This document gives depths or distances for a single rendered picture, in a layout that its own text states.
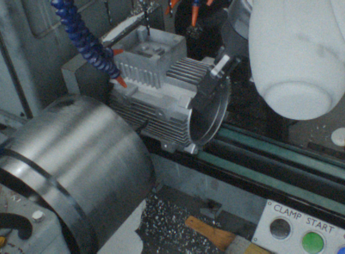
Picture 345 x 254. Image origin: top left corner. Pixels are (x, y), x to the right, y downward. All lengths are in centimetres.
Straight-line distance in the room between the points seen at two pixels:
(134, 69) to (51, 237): 44
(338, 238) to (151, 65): 48
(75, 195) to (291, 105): 37
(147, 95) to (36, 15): 28
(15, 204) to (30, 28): 43
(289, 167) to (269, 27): 56
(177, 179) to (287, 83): 65
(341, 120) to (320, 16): 82
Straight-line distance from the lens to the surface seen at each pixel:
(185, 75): 98
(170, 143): 101
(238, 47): 77
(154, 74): 98
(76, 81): 99
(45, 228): 69
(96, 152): 80
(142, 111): 101
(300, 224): 74
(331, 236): 74
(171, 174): 113
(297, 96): 52
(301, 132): 130
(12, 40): 103
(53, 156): 78
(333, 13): 54
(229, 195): 106
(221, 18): 116
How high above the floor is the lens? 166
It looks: 40 degrees down
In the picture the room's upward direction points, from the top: 8 degrees counter-clockwise
